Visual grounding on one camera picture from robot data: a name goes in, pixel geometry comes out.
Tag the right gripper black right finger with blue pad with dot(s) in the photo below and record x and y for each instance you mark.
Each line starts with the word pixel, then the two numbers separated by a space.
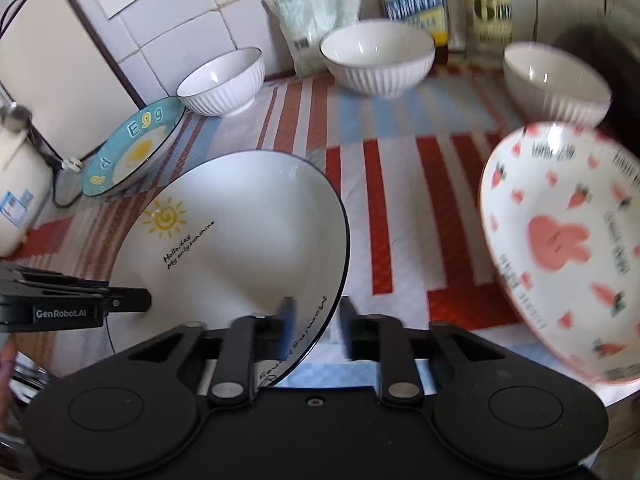
pixel 385 341

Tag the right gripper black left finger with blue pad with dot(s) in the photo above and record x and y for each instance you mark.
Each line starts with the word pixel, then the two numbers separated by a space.
pixel 248 341

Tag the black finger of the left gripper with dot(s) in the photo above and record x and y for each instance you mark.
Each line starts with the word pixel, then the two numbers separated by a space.
pixel 127 300

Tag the white sun plate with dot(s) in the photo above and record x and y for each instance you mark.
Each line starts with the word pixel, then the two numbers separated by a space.
pixel 233 237

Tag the blue egg plate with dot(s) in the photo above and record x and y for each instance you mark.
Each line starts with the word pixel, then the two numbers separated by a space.
pixel 134 147

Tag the pink rabbit plate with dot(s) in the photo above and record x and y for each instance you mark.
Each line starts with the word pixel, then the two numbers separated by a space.
pixel 559 206

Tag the white ribbed bowl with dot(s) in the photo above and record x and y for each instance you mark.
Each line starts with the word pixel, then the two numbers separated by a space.
pixel 378 57
pixel 226 85
pixel 551 85

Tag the person's hand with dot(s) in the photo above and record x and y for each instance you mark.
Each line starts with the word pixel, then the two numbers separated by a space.
pixel 8 355

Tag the white rice cooker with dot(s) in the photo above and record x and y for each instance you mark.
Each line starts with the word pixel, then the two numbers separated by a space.
pixel 25 184

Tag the striped red white table mat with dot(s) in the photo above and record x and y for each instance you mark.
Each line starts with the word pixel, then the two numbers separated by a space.
pixel 408 171

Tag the metal ladle hanging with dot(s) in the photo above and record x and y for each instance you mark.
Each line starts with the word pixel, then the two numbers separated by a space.
pixel 14 117

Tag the white cutting board black rim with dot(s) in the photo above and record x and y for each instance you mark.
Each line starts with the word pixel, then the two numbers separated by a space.
pixel 55 64

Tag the white plastic salt bag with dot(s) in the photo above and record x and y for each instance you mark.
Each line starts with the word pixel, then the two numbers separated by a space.
pixel 304 23

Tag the white vinegar bottle yellow cap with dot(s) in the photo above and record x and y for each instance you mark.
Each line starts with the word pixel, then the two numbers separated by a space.
pixel 488 26

